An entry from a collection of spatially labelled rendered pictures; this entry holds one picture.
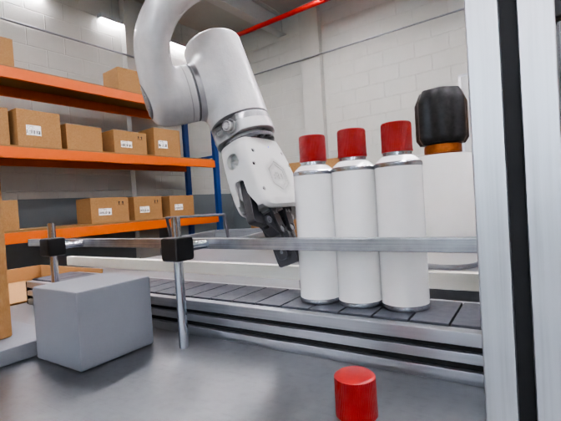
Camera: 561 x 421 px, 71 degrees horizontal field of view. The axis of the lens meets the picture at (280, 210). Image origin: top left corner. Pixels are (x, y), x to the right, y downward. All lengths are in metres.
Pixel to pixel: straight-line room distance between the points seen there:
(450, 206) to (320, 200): 0.28
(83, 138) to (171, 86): 3.78
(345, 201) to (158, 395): 0.27
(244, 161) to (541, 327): 0.35
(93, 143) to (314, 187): 3.94
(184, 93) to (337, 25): 5.33
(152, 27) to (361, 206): 0.31
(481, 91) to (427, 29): 5.03
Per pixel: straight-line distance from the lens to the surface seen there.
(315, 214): 0.47
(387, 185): 0.44
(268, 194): 0.48
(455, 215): 0.69
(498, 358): 0.29
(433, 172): 0.69
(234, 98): 0.53
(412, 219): 0.44
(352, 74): 5.51
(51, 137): 4.12
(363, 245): 0.42
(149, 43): 0.52
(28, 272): 1.32
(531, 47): 0.28
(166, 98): 0.53
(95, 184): 5.12
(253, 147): 0.51
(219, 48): 0.57
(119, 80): 4.61
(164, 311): 0.62
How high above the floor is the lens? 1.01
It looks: 1 degrees down
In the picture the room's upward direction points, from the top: 4 degrees counter-clockwise
